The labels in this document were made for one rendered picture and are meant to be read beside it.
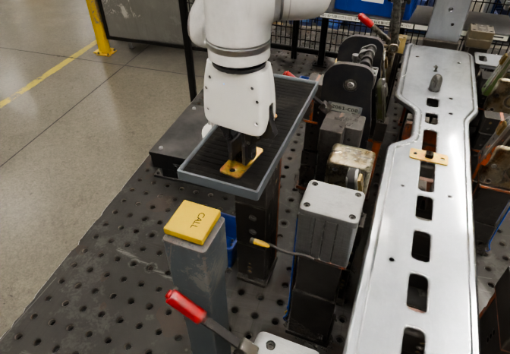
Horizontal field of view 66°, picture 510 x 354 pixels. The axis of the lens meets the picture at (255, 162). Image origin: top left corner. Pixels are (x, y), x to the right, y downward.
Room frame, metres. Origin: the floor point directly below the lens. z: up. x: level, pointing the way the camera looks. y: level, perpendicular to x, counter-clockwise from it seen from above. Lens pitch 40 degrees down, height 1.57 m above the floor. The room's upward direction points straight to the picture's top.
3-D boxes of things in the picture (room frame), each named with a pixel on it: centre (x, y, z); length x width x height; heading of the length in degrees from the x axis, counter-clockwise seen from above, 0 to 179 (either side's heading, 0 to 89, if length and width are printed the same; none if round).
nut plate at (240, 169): (0.50, 0.02, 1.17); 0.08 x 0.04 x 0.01; 151
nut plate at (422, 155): (0.71, -0.40, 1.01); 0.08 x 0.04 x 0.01; 69
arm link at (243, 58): (0.50, 0.02, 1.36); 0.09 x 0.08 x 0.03; 61
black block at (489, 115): (0.90, -0.66, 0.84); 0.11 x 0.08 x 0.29; 69
